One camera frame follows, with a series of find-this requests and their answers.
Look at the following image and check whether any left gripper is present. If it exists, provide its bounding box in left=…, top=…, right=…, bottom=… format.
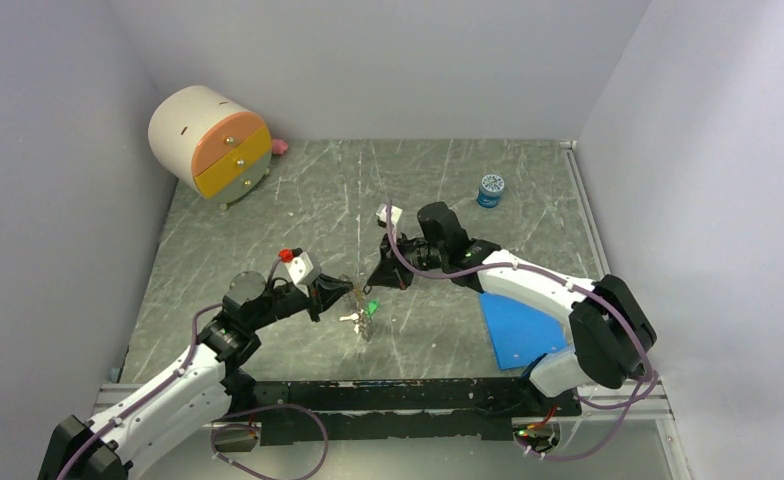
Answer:
left=248, top=271, right=353, bottom=331

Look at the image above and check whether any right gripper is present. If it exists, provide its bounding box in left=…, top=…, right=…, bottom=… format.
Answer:
left=367, top=229, right=447, bottom=291

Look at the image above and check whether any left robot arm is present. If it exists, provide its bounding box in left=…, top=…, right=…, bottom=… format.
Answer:
left=38, top=271, right=354, bottom=479

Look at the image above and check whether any pink small object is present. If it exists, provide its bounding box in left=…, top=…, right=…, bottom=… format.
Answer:
left=271, top=139, right=289, bottom=156

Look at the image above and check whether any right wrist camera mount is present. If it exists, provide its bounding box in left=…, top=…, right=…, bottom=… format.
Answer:
left=375, top=203, right=403, bottom=243

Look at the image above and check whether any blue small jar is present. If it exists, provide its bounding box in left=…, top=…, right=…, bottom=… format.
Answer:
left=476, top=173, right=505, bottom=208

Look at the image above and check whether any green key tag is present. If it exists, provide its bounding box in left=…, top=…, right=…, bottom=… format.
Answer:
left=365, top=300, right=379, bottom=316

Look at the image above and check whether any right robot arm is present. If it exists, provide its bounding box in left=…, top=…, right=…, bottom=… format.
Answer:
left=367, top=202, right=657, bottom=415

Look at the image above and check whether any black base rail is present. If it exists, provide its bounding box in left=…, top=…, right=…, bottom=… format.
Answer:
left=187, top=377, right=582, bottom=446

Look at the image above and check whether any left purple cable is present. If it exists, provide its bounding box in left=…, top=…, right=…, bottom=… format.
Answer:
left=57, top=254, right=330, bottom=480

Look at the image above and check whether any side aluminium rail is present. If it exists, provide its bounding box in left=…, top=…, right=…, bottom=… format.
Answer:
left=559, top=140, right=611, bottom=277

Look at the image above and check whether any round mini drawer cabinet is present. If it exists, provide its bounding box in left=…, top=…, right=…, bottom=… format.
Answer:
left=147, top=86, right=274, bottom=208

